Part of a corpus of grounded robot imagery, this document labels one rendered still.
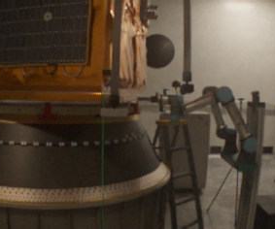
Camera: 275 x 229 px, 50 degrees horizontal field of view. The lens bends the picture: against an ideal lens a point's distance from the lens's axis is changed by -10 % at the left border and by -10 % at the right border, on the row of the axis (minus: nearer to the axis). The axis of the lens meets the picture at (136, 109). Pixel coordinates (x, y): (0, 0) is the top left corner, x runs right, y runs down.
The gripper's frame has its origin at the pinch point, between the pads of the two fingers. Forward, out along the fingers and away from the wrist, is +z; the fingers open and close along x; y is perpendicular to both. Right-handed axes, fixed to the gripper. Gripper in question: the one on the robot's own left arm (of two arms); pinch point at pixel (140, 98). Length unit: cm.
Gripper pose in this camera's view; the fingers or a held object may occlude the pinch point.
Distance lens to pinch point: 240.5
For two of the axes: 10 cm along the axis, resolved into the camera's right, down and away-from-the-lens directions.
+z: -9.9, -0.3, 1.3
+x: -1.3, 0.3, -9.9
